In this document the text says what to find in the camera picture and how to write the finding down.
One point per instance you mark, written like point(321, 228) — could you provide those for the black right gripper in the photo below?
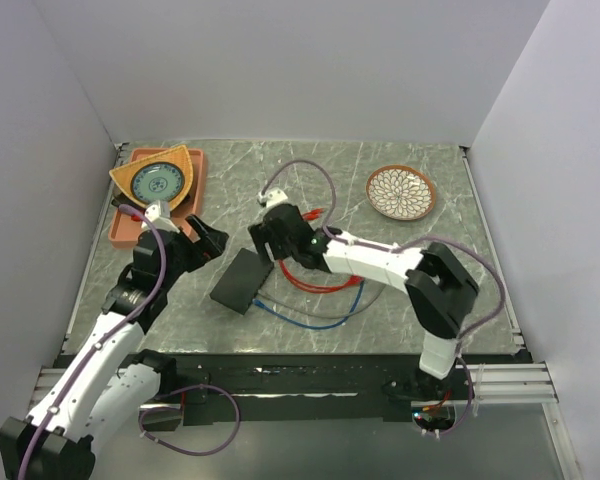
point(263, 234)

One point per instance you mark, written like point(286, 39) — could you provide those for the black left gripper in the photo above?
point(210, 245)

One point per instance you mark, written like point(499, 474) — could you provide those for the black network switch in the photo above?
point(240, 283)

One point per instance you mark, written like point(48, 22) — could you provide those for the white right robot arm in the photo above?
point(441, 290)

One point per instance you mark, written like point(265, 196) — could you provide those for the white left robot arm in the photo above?
point(109, 379)

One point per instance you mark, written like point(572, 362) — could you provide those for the pink plastic tray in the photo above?
point(125, 230)

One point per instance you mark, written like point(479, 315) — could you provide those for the blue patterned round plate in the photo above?
point(158, 181)

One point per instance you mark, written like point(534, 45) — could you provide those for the dark dish under basket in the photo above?
point(120, 198)

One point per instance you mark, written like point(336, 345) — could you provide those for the woven triangular basket plate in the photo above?
point(178, 156)

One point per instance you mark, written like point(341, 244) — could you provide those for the floral patterned plate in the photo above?
point(400, 192)

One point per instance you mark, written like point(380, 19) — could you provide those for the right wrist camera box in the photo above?
point(272, 198)

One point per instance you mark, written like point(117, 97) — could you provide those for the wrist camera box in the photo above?
point(272, 198)
point(156, 214)

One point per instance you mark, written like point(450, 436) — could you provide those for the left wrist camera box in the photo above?
point(156, 214)

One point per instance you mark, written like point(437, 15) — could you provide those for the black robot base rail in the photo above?
point(287, 387)

